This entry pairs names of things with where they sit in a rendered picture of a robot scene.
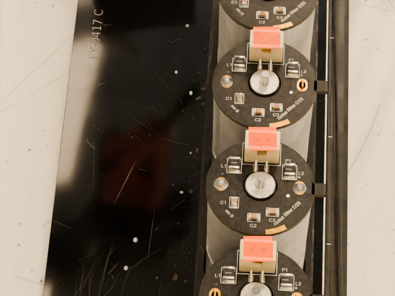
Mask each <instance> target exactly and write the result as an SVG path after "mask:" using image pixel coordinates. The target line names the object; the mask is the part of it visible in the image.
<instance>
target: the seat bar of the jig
mask: <svg viewBox="0 0 395 296"><path fill-rule="evenodd" d="M318 17H319V0H317V4H316V8H315V14H314V24H313V33H312V44H311V49H310V64H311V65H312V67H313V69H314V72H315V74H316V79H317V49H318ZM218 45H219V0H212V16H211V25H210V44H209V61H208V72H207V89H206V108H205V126H204V135H203V154H202V172H201V181H200V200H199V218H198V228H197V246H196V264H195V282H194V292H193V296H199V290H200V285H201V282H202V279H203V277H204V275H205V273H206V237H207V197H206V178H207V173H208V171H209V169H210V167H211V165H212V139H213V92H212V78H213V73H214V70H215V67H216V65H217V50H218ZM316 108H317V94H316V97H315V100H314V103H313V110H312V119H311V125H310V134H309V142H308V152H307V164H308V165H309V167H310V169H311V171H312V173H313V177H314V183H315V164H316ZM313 253H314V199H313V204H312V206H311V209H310V217H309V225H308V231H307V239H306V251H305V256H304V264H303V271H304V273H305V274H306V276H307V278H308V280H309V283H310V286H311V288H312V294H313Z"/></svg>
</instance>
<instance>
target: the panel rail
mask: <svg viewBox="0 0 395 296"><path fill-rule="evenodd" d="M315 82H317V91H316V94H326V95H327V129H326V183H315V192H314V197H325V198H326V202H325V239H324V295H318V294H313V295H312V296H347V197H348V118H349V0H329V18H328V56H327V81H322V80H317V81H315Z"/></svg>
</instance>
